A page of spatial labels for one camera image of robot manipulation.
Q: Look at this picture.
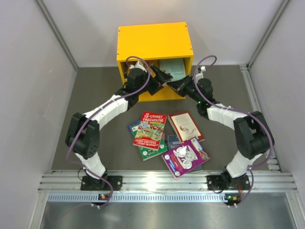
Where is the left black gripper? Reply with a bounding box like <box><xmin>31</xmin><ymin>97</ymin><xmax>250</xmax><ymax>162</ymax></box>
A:
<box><xmin>136</xmin><ymin>64</ymin><xmax>172</xmax><ymax>95</ymax></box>

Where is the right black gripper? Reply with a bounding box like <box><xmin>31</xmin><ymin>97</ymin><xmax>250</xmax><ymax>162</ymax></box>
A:
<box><xmin>167</xmin><ymin>74</ymin><xmax>203</xmax><ymax>104</ymax></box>

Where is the red 13-Storey Treehouse book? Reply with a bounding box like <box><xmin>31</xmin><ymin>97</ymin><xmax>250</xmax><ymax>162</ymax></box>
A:
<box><xmin>133</xmin><ymin>111</ymin><xmax>167</xmax><ymax>150</ymax></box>

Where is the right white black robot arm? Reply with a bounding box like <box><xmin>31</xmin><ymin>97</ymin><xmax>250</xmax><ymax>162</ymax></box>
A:
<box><xmin>167</xmin><ymin>75</ymin><xmax>275</xmax><ymax>189</ymax></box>

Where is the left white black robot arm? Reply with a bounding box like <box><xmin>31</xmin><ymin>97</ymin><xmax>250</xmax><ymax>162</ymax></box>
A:
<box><xmin>65</xmin><ymin>62</ymin><xmax>173</xmax><ymax>189</ymax></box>

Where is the yellow wooden shelf cabinet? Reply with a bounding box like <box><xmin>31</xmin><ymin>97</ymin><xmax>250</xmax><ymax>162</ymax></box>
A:
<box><xmin>115</xmin><ymin>22</ymin><xmax>195</xmax><ymax>103</ymax></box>

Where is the cream red-edged book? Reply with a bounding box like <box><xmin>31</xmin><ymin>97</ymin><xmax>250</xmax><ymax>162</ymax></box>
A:
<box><xmin>167</xmin><ymin>111</ymin><xmax>205</xmax><ymax>143</ymax></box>

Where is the dark blue Nineteen Eighty-Four book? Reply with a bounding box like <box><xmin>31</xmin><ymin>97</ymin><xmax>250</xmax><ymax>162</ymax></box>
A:
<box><xmin>165</xmin><ymin>135</ymin><xmax>203</xmax><ymax>174</ymax></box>

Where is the blue Jane Eyre book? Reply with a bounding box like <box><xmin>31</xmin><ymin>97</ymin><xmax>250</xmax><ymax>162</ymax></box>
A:
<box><xmin>127</xmin><ymin>119</ymin><xmax>141</xmax><ymax>137</ymax></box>

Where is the purple 117-Storey Treehouse book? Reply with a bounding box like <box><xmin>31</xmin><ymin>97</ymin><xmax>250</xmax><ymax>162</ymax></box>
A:
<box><xmin>162</xmin><ymin>137</ymin><xmax>210</xmax><ymax>179</ymax></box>

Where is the green treehouse book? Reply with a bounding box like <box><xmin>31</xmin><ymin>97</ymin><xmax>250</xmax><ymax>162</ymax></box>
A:
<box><xmin>139</xmin><ymin>139</ymin><xmax>168</xmax><ymax>161</ymax></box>

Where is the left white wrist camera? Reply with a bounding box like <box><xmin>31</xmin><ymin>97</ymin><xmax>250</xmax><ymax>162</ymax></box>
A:
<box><xmin>129</xmin><ymin>61</ymin><xmax>147</xmax><ymax>73</ymax></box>

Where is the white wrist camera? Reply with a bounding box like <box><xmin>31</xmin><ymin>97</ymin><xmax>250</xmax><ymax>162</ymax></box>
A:
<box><xmin>129</xmin><ymin>61</ymin><xmax>147</xmax><ymax>73</ymax></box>
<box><xmin>195</xmin><ymin>66</ymin><xmax>206</xmax><ymax>81</ymax></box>

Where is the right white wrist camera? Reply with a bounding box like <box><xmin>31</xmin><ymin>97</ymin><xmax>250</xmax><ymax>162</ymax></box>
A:
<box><xmin>195</xmin><ymin>66</ymin><xmax>206</xmax><ymax>81</ymax></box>

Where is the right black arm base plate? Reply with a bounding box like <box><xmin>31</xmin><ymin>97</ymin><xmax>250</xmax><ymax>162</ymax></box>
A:
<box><xmin>206</xmin><ymin>173</ymin><xmax>251</xmax><ymax>193</ymax></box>

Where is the slotted cable duct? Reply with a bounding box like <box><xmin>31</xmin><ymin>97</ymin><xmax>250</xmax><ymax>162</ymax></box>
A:
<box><xmin>47</xmin><ymin>192</ymin><xmax>239</xmax><ymax>203</ymax></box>

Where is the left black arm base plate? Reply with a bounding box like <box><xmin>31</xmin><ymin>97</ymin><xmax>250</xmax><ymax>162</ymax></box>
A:
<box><xmin>80</xmin><ymin>176</ymin><xmax>122</xmax><ymax>191</ymax></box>

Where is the aluminium mounting rail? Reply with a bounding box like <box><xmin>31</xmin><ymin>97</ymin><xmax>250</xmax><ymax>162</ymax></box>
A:
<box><xmin>38</xmin><ymin>170</ymin><xmax>297</xmax><ymax>193</ymax></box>

